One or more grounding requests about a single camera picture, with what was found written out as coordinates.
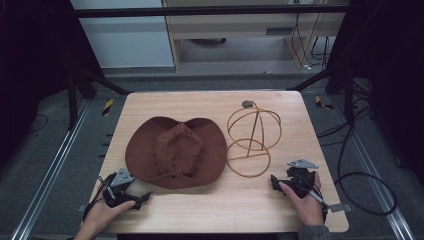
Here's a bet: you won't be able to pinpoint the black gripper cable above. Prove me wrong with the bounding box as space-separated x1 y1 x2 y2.
82 173 116 222

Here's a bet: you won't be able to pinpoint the black stand legs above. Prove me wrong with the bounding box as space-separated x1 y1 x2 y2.
287 64 357 127
65 66 134 132

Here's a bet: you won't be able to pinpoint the black cable with silver plug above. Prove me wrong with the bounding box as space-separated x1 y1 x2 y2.
294 176 331 224

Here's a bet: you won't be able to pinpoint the black curtain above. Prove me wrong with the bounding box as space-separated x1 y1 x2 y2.
324 0 424 186
0 0 106 171

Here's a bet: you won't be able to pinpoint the yellow black striped tape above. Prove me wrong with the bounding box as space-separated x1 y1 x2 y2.
101 97 115 117
314 95 335 111

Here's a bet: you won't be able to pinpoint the black horizontal bar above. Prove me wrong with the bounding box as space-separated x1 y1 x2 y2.
71 4 351 19

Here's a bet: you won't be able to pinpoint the brown wide-brim hat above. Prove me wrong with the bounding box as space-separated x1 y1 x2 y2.
124 116 229 190

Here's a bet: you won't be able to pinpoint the white cabinet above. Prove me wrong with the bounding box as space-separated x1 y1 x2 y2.
69 0 176 70

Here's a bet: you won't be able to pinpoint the person's right hand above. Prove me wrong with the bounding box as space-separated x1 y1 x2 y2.
278 171 325 228

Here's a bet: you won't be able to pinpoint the thin black floor cable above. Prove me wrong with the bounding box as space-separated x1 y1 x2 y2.
27 113 50 135

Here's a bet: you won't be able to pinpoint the bundle of hanging cables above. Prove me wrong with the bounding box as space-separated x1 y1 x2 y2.
290 12 332 71

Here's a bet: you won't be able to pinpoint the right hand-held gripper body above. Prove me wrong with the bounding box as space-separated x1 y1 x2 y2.
281 158 320 200

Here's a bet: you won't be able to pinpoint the light wooden desk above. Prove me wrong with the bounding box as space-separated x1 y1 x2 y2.
161 0 352 72

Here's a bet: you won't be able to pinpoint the person's left hand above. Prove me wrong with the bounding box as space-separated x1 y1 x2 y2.
82 199 137 235

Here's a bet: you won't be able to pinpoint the metal floor rail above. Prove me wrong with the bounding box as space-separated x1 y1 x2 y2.
329 96 417 240
10 99 92 240

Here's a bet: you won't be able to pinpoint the black looped floor cable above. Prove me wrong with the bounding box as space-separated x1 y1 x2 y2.
315 109 398 217

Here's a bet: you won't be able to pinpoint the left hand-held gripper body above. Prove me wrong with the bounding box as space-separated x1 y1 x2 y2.
101 167 142 210

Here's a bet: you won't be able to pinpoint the gold wire hat stand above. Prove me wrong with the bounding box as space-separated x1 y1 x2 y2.
226 101 283 179

